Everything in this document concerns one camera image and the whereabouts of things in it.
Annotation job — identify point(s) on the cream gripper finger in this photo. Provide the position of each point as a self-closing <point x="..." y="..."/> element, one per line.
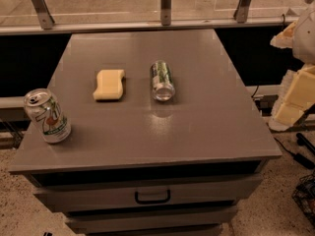
<point x="295" y="97"/>
<point x="285" y="39"/>

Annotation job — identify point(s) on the green soda can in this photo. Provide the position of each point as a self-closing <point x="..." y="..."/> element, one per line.
<point x="162" y="84"/>

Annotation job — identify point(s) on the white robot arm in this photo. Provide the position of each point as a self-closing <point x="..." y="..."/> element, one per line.
<point x="304" y="39"/>

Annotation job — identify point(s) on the white 7up soda can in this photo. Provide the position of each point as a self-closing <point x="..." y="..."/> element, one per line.
<point x="44" y="110"/>

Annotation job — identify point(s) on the grey drawer cabinet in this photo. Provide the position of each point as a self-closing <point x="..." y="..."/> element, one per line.
<point x="207" y="145"/>

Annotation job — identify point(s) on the yellow sponge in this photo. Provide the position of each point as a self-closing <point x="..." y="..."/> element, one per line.
<point x="109" y="85"/>

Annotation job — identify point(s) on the black wire basket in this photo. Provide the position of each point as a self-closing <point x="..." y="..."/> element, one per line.
<point x="304" y="197"/>

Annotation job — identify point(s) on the black drawer handle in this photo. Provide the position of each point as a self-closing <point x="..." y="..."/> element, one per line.
<point x="152" y="198"/>

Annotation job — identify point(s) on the metal window rail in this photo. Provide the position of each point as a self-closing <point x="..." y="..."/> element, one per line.
<point x="27" y="16"/>

